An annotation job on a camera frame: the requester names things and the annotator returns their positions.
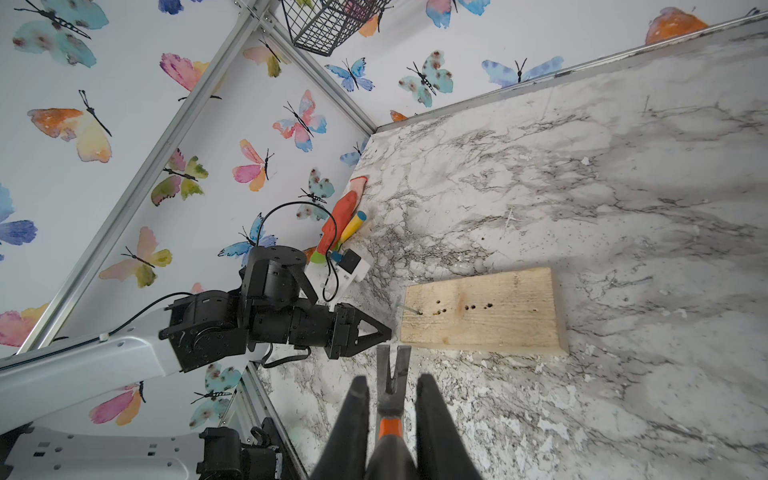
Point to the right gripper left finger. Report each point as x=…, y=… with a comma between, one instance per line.
x=345, y=453

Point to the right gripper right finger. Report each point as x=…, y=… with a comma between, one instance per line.
x=441, y=453

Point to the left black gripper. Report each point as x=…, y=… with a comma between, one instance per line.
x=317, y=326

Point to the orange black claw hammer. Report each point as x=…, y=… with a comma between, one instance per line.
x=391, y=459

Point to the wooden block with nails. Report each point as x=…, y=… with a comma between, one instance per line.
x=511, y=312

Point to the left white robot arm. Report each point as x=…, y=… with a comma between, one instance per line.
x=275, y=304

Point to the steel nail in block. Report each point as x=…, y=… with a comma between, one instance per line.
x=412, y=310

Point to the yellow green object under glove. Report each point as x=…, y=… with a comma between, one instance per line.
x=352, y=227

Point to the red work glove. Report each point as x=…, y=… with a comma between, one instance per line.
x=342, y=214

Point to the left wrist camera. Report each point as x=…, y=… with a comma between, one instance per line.
x=332, y=275

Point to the black wire wall basket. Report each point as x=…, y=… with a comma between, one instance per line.
x=320, y=26

